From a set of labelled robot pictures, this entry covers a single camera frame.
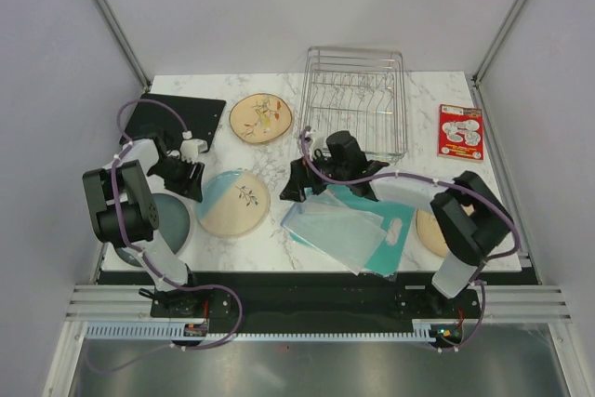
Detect red booklet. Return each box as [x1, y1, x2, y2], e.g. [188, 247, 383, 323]
[437, 104, 484, 162]

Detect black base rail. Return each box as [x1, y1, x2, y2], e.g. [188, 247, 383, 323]
[139, 272, 480, 333]

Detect teal cutting board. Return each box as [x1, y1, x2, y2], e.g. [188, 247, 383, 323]
[283, 185, 415, 277]

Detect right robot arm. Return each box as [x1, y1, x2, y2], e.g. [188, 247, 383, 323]
[280, 128, 520, 317]

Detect metal wire dish rack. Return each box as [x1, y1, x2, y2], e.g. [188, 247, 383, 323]
[297, 46, 408, 164]

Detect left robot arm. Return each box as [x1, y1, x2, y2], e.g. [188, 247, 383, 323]
[83, 131, 208, 316]

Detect beige bird plate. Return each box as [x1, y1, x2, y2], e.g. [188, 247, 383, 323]
[415, 210, 450, 258]
[229, 93, 293, 144]

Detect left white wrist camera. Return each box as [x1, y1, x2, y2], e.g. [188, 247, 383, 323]
[179, 130, 208, 163]

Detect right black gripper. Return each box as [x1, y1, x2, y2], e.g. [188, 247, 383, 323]
[280, 148, 349, 202]

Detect dark teal plate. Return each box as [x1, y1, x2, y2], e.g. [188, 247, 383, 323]
[113, 192, 192, 268]

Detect blue and beige plate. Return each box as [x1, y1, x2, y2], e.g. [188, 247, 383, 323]
[195, 170, 271, 238]

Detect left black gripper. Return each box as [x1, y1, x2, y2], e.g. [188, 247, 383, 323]
[148, 155, 205, 203]

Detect clear plastic zip bag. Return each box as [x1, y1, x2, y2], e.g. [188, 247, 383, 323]
[282, 191, 387, 274]

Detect light blue cable duct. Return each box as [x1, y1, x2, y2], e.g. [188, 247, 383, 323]
[85, 322, 436, 342]

